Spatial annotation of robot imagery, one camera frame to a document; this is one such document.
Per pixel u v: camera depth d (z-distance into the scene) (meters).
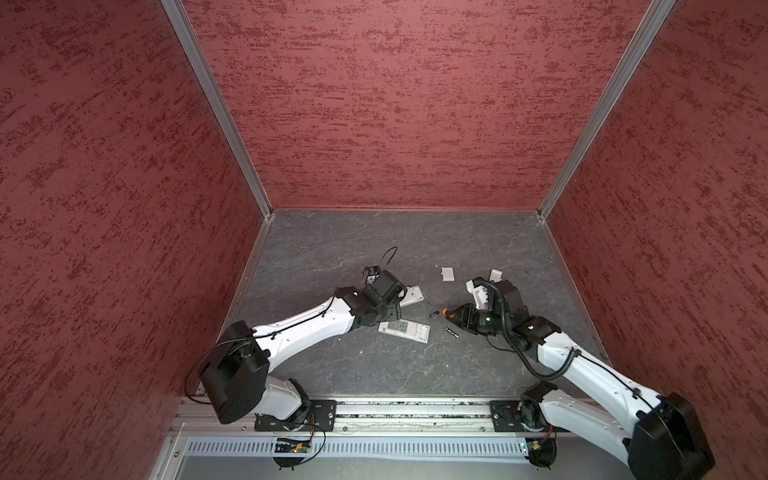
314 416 0.74
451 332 0.88
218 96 0.86
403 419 0.75
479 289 0.76
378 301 0.63
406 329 0.88
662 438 0.39
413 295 0.96
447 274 1.02
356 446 0.71
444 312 0.81
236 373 0.41
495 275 1.02
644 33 0.74
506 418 0.73
